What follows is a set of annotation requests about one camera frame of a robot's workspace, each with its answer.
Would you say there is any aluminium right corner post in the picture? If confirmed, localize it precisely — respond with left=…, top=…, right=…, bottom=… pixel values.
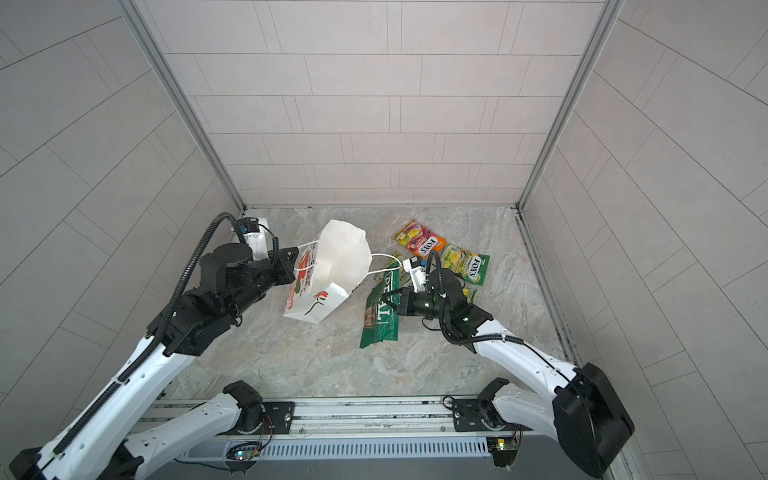
left=517, top=0, right=623, bottom=211

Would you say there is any green circuit board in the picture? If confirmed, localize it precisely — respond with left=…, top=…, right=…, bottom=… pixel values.
left=225, top=441, right=262, bottom=462
left=486, top=436, right=520, bottom=468

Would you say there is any right green circuit board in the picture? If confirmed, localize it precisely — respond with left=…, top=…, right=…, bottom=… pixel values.
left=486, top=436, right=520, bottom=468

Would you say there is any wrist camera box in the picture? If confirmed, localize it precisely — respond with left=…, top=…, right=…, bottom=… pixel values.
left=403, top=257, right=427, bottom=293
left=236, top=217, right=272, bottom=261

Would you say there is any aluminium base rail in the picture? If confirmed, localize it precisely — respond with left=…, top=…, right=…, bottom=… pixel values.
left=137, top=394, right=577, bottom=439

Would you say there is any green Real crisps bag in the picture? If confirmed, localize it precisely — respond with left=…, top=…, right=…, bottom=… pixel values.
left=359, top=277, right=400, bottom=349

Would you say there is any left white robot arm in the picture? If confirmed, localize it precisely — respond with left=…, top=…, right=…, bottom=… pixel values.
left=10, top=212, right=299, bottom=479

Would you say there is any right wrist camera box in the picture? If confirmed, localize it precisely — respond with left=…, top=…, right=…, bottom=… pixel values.
left=403, top=257, right=427, bottom=293

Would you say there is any floral white paper bag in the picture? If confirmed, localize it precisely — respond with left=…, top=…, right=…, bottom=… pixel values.
left=283, top=219, right=377, bottom=324

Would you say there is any aluminium left corner post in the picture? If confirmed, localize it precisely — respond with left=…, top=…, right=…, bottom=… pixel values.
left=115, top=0, right=246, bottom=213

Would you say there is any left green circuit board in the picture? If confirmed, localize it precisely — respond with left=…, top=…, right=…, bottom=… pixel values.
left=225, top=441, right=262, bottom=462

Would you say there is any white ventilation grille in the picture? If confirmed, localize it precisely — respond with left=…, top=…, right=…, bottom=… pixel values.
left=179, top=436, right=493, bottom=463

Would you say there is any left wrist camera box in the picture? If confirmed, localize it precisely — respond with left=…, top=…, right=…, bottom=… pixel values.
left=236, top=217, right=272, bottom=261

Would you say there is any green Fox's spring tea bag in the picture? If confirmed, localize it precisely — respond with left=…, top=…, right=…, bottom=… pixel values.
left=440, top=244, right=490, bottom=286

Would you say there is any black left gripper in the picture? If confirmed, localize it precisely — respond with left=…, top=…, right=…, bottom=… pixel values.
left=221, top=245, right=302, bottom=321

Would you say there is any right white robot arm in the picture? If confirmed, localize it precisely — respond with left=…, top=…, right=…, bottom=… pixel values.
left=382, top=252, right=635, bottom=478

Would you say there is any orange pink Fox's candy bag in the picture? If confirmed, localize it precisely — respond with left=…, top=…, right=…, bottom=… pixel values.
left=393, top=220, right=447, bottom=259

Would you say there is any aluminium corner post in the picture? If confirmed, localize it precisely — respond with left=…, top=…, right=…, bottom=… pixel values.
left=517, top=0, right=623, bottom=211
left=115, top=0, right=246, bottom=213

